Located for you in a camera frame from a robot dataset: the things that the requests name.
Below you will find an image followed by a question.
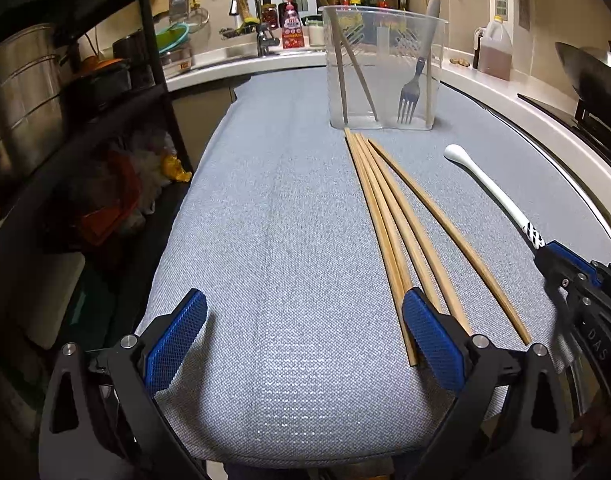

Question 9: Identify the large steel stockpot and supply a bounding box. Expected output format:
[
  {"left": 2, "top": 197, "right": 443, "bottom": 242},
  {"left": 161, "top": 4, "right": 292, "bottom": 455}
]
[{"left": 0, "top": 23, "right": 63, "bottom": 174}]

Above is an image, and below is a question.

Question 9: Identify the white handle metal fork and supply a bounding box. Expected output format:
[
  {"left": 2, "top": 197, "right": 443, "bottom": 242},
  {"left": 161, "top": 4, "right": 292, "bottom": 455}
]
[{"left": 397, "top": 0, "right": 441, "bottom": 125}]

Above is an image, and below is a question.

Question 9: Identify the grey woven table mat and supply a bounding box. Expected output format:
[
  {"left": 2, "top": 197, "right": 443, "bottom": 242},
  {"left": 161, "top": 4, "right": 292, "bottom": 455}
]
[{"left": 145, "top": 68, "right": 611, "bottom": 468}]

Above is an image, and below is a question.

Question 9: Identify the black metal shelf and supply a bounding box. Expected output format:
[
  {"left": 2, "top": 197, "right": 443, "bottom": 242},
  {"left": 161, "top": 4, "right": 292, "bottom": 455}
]
[{"left": 0, "top": 0, "right": 191, "bottom": 295}]

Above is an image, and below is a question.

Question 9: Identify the chrome kitchen faucet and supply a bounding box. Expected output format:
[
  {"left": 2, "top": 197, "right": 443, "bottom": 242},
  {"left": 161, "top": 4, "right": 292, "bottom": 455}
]
[{"left": 229, "top": 0, "right": 279, "bottom": 58}]

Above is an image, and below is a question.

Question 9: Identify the red dish soap bottle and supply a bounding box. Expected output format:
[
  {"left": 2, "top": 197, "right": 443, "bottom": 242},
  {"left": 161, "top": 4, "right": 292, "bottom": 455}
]
[{"left": 281, "top": 0, "right": 304, "bottom": 49}]

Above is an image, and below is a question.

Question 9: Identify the green plastic basin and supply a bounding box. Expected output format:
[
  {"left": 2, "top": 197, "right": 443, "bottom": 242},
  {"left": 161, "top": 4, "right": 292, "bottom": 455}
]
[{"left": 156, "top": 23, "right": 189, "bottom": 54}]

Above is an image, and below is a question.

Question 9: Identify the clear plastic utensil container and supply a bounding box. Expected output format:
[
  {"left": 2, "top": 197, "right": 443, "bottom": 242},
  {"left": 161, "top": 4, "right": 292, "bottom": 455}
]
[{"left": 321, "top": 6, "right": 449, "bottom": 130}]

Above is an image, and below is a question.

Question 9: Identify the black wok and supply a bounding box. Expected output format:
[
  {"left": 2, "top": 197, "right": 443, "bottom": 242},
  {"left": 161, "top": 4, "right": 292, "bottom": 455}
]
[{"left": 555, "top": 40, "right": 611, "bottom": 112}]

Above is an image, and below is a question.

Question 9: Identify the black gas stove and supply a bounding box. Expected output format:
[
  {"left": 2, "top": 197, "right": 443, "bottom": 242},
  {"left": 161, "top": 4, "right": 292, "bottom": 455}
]
[{"left": 517, "top": 93, "right": 611, "bottom": 167}]

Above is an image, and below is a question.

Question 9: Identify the white zebra handle spoon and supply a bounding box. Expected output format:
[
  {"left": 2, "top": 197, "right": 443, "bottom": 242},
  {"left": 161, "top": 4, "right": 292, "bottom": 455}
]
[{"left": 443, "top": 144, "right": 545, "bottom": 249}]

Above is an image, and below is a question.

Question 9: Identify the brown liquid plastic jug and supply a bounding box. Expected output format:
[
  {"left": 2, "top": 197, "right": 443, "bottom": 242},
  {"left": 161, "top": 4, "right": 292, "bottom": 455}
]
[{"left": 473, "top": 15, "right": 513, "bottom": 81}]

